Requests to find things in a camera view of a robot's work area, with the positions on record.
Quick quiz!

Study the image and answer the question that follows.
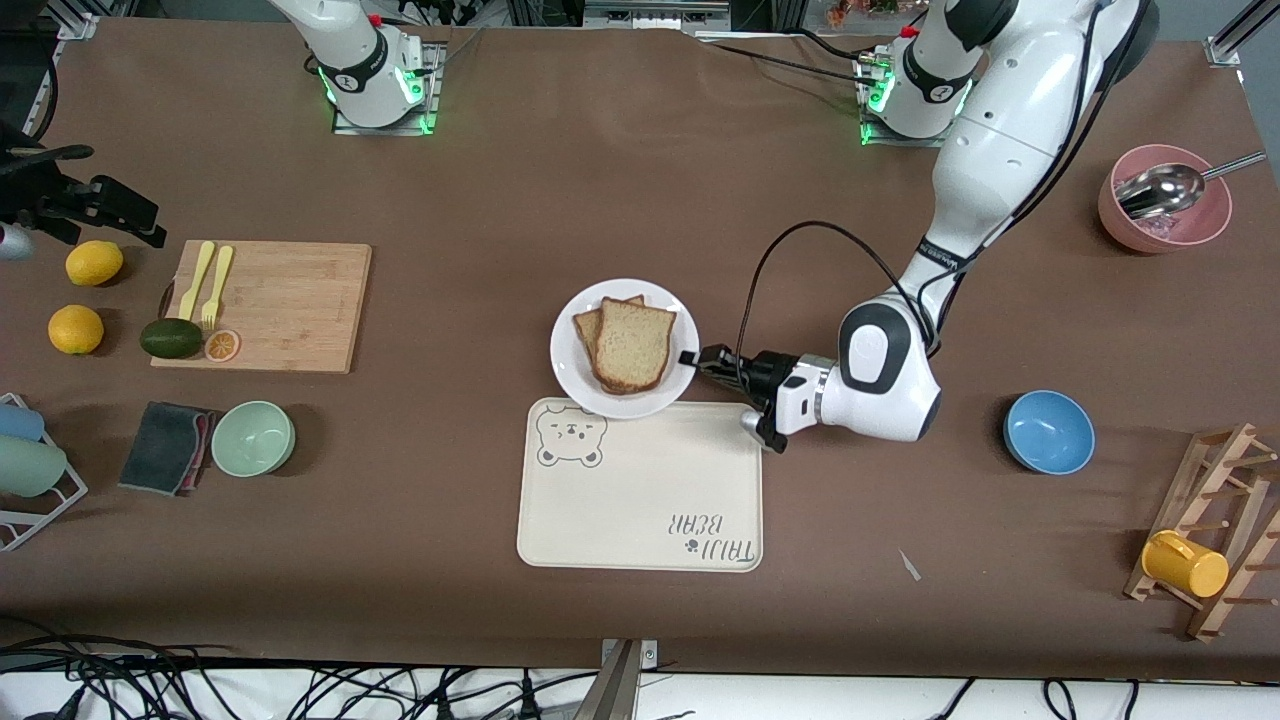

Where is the brown bread slice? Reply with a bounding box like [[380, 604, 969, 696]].
[[572, 294, 647, 376], [594, 297, 678, 395]]

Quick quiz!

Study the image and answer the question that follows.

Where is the white round plate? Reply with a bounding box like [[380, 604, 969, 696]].
[[549, 278, 701, 420]]

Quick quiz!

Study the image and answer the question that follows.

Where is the yellow lemon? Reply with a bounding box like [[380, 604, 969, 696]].
[[48, 305, 105, 356], [66, 240, 125, 287]]

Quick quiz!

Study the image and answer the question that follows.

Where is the yellow plastic knife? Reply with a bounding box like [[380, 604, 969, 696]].
[[178, 241, 216, 322]]

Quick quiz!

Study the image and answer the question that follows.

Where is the yellow plastic fork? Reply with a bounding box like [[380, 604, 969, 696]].
[[201, 245, 235, 331]]

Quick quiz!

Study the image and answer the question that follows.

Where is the green avocado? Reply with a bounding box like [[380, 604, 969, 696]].
[[139, 318, 204, 360]]

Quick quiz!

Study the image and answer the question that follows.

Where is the cream bear print tray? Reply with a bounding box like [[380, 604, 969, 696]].
[[516, 398, 764, 574]]

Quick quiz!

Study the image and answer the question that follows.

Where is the wooden cutting board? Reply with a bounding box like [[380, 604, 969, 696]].
[[150, 240, 373, 375]]

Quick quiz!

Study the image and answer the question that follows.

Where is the dark grey folded cloth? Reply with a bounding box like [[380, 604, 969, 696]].
[[118, 401, 221, 498]]

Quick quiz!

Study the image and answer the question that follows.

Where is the light blue cup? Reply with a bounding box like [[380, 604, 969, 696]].
[[0, 402, 47, 443]]

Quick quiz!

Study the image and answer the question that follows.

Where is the light green bowl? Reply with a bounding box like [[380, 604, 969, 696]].
[[210, 400, 297, 478]]

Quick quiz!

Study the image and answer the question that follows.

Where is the blue bowl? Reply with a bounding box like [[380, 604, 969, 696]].
[[1003, 390, 1097, 476]]

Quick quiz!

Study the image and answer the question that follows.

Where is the pale green cup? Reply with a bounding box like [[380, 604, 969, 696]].
[[0, 437, 69, 499]]

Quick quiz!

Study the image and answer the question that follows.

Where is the grey aluminium strut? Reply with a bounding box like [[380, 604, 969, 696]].
[[585, 638, 661, 720]]

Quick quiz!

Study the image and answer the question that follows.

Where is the yellow mug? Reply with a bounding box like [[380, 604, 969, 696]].
[[1141, 530, 1230, 599]]

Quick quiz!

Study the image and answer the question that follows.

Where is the wooden mug rack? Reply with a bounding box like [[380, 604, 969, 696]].
[[1123, 422, 1280, 643]]

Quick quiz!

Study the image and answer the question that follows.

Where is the metal scoop spoon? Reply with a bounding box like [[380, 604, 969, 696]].
[[1115, 151, 1268, 221]]

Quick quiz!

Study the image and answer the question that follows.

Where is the pink bowl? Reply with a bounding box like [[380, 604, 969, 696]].
[[1098, 144, 1233, 254]]

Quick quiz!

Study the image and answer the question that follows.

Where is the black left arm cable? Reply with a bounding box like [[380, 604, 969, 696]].
[[735, 0, 1146, 401]]

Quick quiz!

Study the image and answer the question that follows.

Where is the white wire rack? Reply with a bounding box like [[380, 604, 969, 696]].
[[0, 392, 89, 553]]

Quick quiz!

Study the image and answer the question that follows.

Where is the black table cable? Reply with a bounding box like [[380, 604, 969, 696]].
[[690, 30, 881, 89]]

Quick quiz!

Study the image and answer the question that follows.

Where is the black floor cable tangle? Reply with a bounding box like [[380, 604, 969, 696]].
[[0, 618, 601, 720]]

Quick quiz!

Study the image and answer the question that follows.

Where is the aluminium frame corner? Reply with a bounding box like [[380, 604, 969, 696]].
[[1205, 0, 1280, 69]]

